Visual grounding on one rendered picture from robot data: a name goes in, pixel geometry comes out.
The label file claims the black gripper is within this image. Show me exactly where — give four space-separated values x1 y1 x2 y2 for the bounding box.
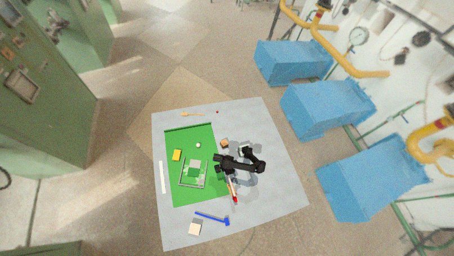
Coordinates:
214 164 225 173

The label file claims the yellow rectangular block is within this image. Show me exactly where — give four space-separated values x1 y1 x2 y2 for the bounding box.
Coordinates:
172 149 181 161

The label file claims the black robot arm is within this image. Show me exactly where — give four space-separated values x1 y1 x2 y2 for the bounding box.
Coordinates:
212 146 266 175

